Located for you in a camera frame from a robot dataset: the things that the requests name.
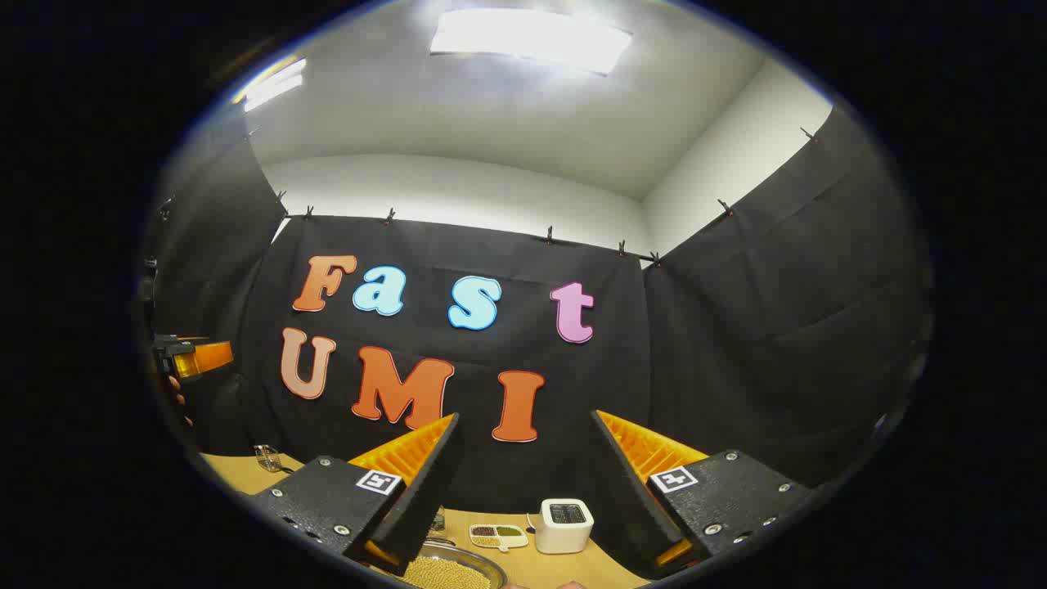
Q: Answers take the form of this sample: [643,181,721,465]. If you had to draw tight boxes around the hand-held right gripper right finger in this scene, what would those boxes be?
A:
[591,409,815,580]

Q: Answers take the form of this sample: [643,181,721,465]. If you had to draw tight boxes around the pile of yellow soybeans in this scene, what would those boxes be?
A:
[405,556,492,589]

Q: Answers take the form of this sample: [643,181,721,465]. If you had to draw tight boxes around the white divided dish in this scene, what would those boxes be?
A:
[469,524,529,551]

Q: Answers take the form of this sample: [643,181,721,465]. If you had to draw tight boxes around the row of black cloth clips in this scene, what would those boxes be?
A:
[245,127,817,267]

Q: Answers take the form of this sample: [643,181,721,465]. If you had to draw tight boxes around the white toaster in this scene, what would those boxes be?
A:
[534,498,595,555]

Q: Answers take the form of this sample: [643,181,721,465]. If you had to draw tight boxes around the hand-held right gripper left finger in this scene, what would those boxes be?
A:
[249,413,461,576]

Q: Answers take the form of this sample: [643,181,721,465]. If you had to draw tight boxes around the ceiling light panel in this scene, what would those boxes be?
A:
[233,56,308,113]
[429,8,635,77]

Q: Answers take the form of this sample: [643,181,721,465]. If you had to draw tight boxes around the stainless steel pot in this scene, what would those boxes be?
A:
[399,540,510,589]

